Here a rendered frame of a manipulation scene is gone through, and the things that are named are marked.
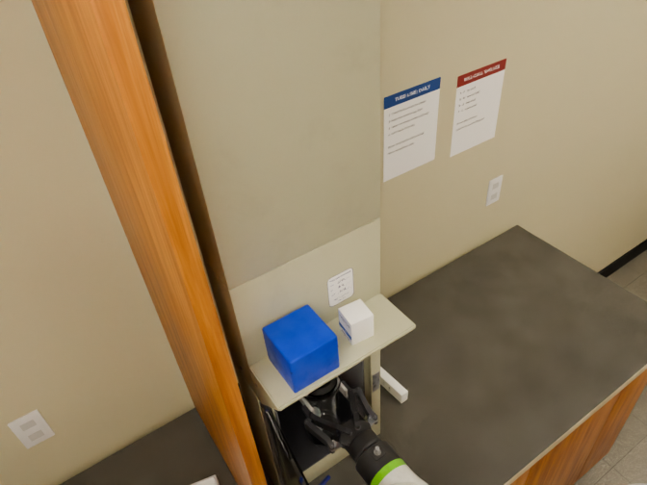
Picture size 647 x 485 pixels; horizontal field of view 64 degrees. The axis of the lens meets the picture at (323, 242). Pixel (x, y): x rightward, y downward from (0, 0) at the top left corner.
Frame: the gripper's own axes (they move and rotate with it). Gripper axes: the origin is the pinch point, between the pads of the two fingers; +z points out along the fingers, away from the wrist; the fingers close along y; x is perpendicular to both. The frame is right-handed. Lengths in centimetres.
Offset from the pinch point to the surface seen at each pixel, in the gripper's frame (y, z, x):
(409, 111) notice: -59, 36, -43
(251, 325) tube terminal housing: 15.3, -6.4, -41.3
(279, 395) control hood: 16.2, -15.5, -31.5
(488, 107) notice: -93, 36, -33
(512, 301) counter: -83, 6, 26
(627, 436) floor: -138, -32, 120
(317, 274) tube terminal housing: 0.8, -6.4, -45.4
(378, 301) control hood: -12.1, -8.3, -31.5
